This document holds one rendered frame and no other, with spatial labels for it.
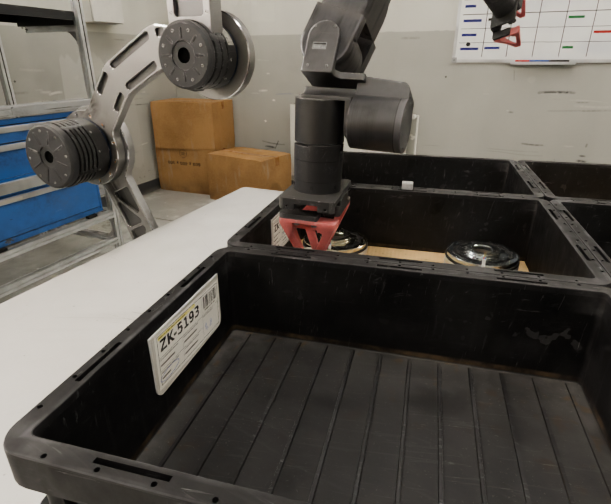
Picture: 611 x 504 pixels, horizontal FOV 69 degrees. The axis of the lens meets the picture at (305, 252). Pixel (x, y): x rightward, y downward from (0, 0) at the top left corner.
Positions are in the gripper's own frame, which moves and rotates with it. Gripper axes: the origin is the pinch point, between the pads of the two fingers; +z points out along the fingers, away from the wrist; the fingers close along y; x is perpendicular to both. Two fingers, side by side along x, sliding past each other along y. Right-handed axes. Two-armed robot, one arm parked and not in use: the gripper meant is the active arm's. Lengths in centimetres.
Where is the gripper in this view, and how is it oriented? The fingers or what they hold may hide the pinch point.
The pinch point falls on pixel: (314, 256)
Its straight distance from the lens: 57.4
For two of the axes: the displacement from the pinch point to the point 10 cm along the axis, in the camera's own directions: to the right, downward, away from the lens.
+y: 2.7, -4.0, 8.8
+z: -0.3, 9.1, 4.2
